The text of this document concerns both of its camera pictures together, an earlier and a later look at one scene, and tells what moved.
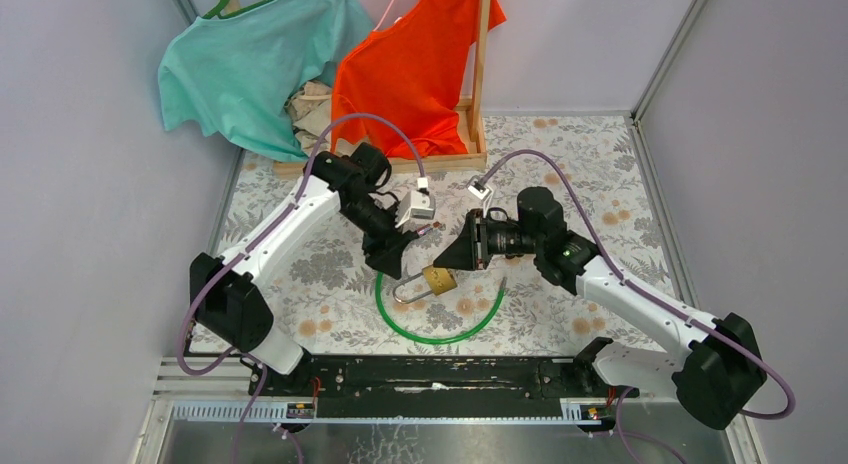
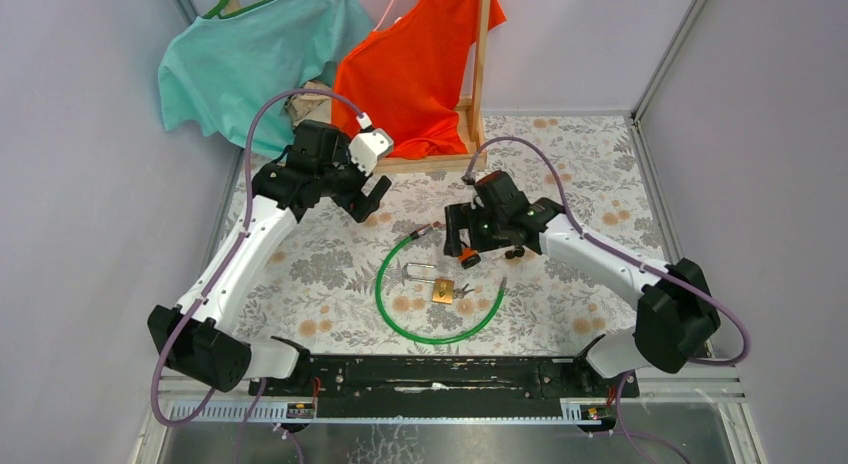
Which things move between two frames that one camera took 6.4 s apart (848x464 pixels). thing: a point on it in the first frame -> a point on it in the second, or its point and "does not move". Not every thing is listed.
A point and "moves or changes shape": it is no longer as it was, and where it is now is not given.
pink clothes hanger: (398, 18) does not move
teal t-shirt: (237, 74) does not move
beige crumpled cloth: (310, 109) does not move
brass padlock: (439, 280) moves or changes shape
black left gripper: (383, 250) -> (354, 202)
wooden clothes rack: (476, 157) does not move
